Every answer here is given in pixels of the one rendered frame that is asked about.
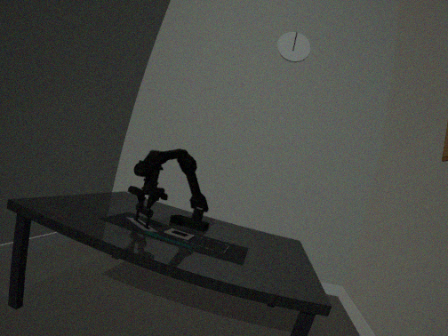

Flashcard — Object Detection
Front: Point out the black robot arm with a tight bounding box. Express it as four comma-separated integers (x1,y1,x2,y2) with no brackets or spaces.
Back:
134,148,209,222

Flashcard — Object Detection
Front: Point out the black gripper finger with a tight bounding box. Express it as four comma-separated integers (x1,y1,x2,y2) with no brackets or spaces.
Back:
137,196,146,211
147,196,159,208

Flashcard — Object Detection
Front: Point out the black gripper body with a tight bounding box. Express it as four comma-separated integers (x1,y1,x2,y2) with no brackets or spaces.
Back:
127,178,168,200

